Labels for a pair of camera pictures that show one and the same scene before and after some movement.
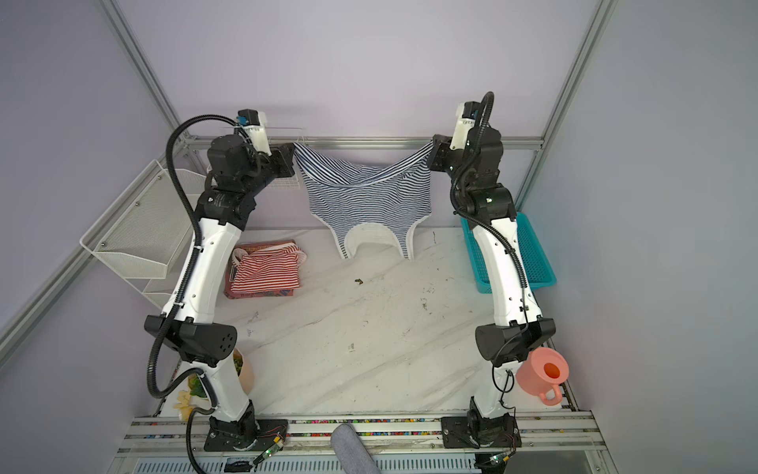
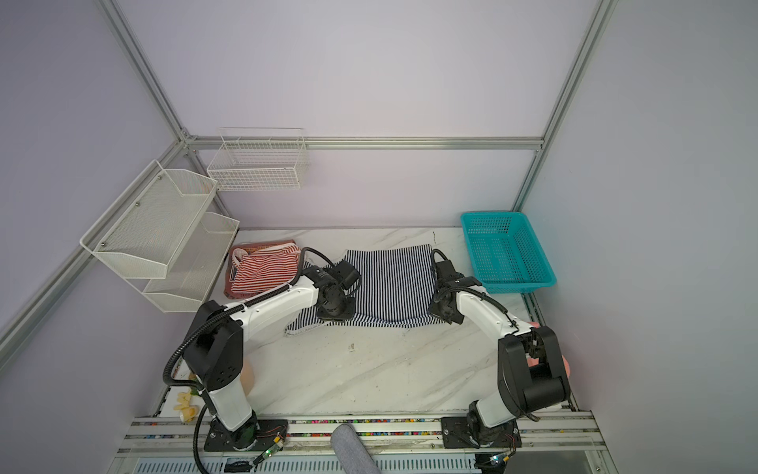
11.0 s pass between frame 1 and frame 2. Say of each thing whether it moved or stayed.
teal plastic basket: stayed
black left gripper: moved
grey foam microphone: stayed
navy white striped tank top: moved
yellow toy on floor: stayed
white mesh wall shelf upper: stayed
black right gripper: moved
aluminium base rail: stayed
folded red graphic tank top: stayed
